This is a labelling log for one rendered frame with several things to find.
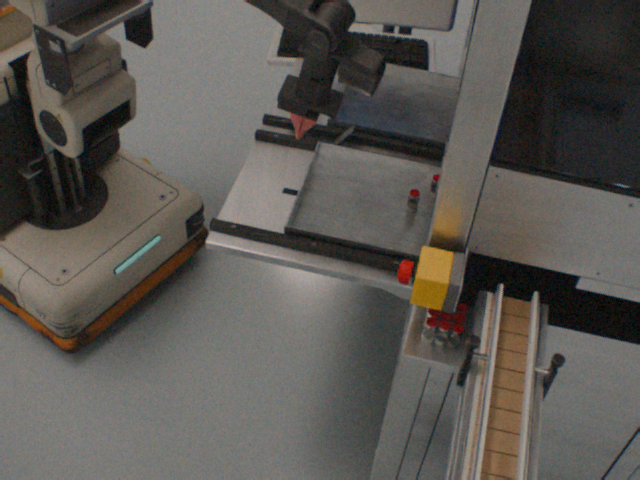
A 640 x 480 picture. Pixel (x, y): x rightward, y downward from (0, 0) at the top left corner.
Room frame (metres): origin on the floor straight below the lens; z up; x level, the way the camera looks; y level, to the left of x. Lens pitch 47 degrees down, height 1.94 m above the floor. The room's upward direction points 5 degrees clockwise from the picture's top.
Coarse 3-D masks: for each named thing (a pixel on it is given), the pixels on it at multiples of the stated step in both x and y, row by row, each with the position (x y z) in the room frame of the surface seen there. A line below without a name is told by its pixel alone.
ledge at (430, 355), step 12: (420, 312) 0.86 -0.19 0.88; (468, 312) 0.87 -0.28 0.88; (408, 324) 0.83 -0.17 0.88; (420, 324) 0.83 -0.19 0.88; (468, 324) 0.84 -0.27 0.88; (408, 336) 0.80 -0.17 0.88; (420, 336) 0.80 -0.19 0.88; (408, 348) 0.78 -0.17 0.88; (420, 348) 0.78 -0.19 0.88; (432, 348) 0.78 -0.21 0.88; (444, 348) 0.78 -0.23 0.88; (456, 348) 0.78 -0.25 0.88; (408, 360) 0.76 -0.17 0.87; (420, 360) 0.76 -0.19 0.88; (432, 360) 0.76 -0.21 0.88; (444, 360) 0.76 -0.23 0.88; (456, 360) 0.76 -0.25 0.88; (456, 372) 0.75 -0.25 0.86
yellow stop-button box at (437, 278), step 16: (432, 256) 0.85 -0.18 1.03; (448, 256) 0.86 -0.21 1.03; (464, 256) 0.86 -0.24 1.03; (416, 272) 0.83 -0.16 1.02; (432, 272) 0.82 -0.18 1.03; (448, 272) 0.82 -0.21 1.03; (416, 288) 0.81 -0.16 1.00; (432, 288) 0.80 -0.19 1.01; (448, 288) 0.80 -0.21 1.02; (416, 304) 0.81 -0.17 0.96; (432, 304) 0.80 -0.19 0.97; (448, 304) 0.80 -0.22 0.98
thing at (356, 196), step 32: (320, 160) 1.24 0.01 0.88; (352, 160) 1.24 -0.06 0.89; (384, 160) 1.23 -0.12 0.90; (320, 192) 1.14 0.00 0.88; (352, 192) 1.15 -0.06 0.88; (384, 192) 1.16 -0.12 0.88; (288, 224) 1.02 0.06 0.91; (320, 224) 1.05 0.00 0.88; (352, 224) 1.06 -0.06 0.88; (384, 224) 1.07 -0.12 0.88; (416, 224) 1.07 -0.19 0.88; (416, 256) 0.96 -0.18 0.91
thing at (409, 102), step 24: (384, 72) 1.58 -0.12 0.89; (408, 72) 1.57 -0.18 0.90; (432, 72) 1.56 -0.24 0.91; (360, 96) 1.48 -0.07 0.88; (384, 96) 1.49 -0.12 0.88; (408, 96) 1.50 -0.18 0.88; (432, 96) 1.51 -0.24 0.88; (336, 120) 1.34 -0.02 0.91; (360, 120) 1.39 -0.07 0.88; (384, 120) 1.40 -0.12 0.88; (408, 120) 1.41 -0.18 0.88; (432, 120) 1.41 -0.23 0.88; (432, 144) 1.30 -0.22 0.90
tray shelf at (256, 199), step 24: (264, 144) 1.28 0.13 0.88; (360, 144) 1.31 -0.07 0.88; (264, 168) 1.20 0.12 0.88; (288, 168) 1.21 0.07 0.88; (240, 192) 1.13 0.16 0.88; (264, 192) 1.13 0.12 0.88; (240, 216) 1.06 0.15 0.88; (264, 216) 1.06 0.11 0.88; (216, 240) 0.99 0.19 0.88; (240, 240) 0.99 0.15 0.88; (288, 264) 0.95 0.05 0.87; (312, 264) 0.95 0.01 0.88; (336, 264) 0.95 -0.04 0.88; (360, 264) 0.96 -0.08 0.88; (384, 288) 0.92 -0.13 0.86; (408, 288) 0.91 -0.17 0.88
